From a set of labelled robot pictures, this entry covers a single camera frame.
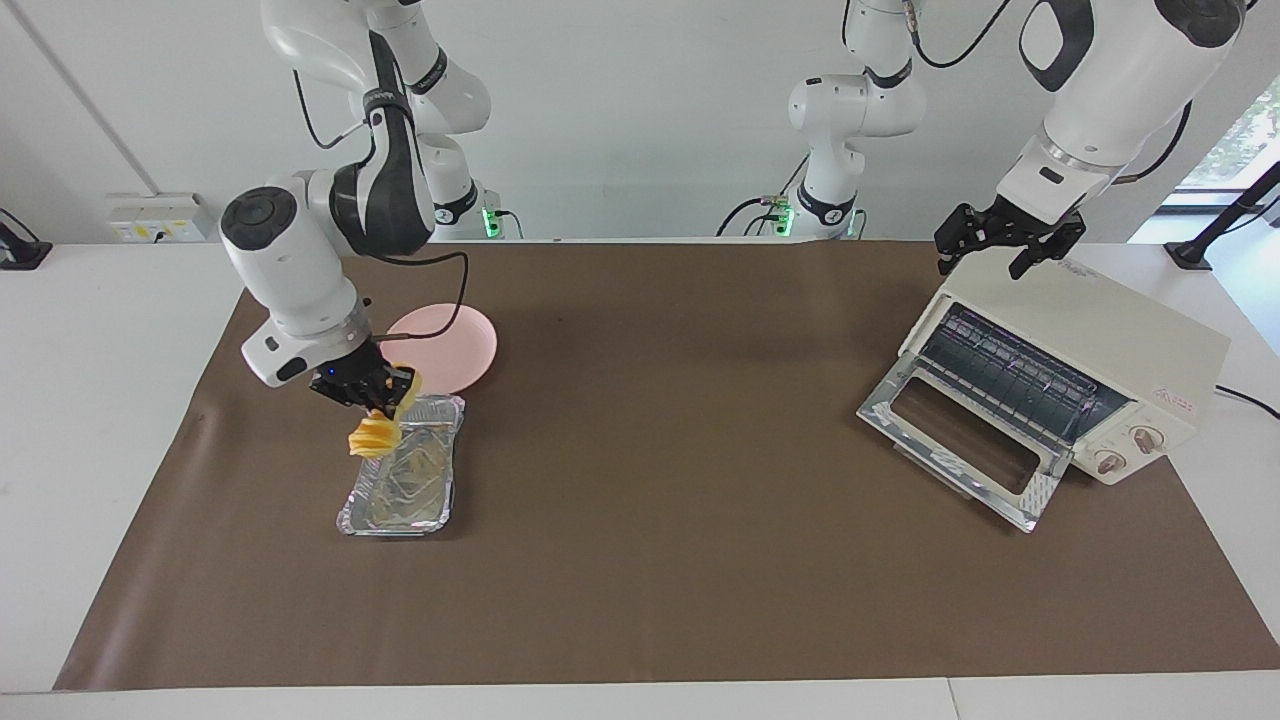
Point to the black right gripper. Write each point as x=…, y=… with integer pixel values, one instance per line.
x=355, y=378

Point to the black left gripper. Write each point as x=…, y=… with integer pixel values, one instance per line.
x=1005, y=222

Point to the yellow sliced bread loaf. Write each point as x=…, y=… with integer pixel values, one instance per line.
x=372, y=440

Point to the aluminium foil tray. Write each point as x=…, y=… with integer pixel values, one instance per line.
x=410, y=500

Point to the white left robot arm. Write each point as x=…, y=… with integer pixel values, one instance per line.
x=1130, y=70

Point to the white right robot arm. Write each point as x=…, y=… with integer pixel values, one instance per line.
x=290, y=260

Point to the cream toaster oven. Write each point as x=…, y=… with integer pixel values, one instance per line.
x=1100, y=320

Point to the metal oven rack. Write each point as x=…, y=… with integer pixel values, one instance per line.
x=1000, y=365

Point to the beige oven knob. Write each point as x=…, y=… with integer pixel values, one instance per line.
x=1110, y=463
x=1147, y=438

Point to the glass oven door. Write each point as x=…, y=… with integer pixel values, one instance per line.
x=1040, y=490

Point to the pink round plate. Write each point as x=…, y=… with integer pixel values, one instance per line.
x=460, y=350

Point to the black stand with clamp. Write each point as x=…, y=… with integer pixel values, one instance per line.
x=1190, y=255

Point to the brown table mat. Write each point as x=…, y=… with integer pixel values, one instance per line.
x=650, y=550

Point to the black table clamp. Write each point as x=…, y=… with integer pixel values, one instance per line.
x=20, y=255

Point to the white wall power outlet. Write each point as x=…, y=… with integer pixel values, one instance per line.
x=150, y=220

